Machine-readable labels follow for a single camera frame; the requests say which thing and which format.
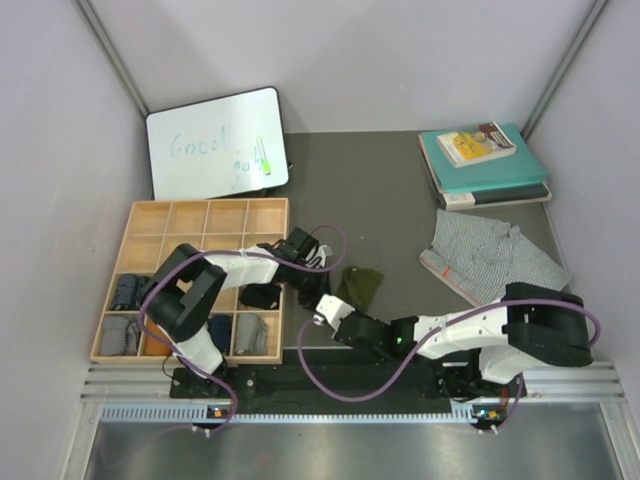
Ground orange rolled garment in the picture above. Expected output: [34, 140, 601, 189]
[140, 319, 171, 357]

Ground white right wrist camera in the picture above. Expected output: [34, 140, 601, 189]
[313, 295, 355, 331]

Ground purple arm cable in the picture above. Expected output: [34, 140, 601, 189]
[296, 298, 603, 435]
[138, 223, 349, 436]

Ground grey rolled garment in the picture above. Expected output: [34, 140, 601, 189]
[233, 313, 268, 356]

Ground wooden compartment tray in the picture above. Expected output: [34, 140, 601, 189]
[89, 198, 290, 366]

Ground black rolled garment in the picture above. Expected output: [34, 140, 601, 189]
[238, 284, 282, 310]

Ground navy rolled garment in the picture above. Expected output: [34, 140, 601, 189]
[207, 314, 232, 354]

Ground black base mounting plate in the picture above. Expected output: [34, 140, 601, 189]
[169, 348, 531, 414]

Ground grey rolled socks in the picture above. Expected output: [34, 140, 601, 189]
[99, 315, 140, 356]

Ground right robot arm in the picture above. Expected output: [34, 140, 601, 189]
[316, 282, 594, 396]

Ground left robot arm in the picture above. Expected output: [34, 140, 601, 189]
[140, 228, 330, 397]

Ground green whiteboard marker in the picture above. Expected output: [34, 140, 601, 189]
[257, 136, 271, 175]

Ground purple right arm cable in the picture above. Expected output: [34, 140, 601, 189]
[296, 298, 603, 435]

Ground white whiteboard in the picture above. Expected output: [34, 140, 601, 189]
[146, 86, 289, 201]

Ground yellow paperback book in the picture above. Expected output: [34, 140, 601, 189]
[436, 122, 517, 168]

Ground dark blue rolled socks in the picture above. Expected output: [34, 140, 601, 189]
[110, 273, 150, 311]

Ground green sports bra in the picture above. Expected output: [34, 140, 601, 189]
[336, 266, 384, 313]

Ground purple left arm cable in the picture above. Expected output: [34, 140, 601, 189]
[138, 223, 349, 436]

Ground grey striped boxer shorts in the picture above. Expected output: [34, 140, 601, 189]
[419, 210, 571, 306]

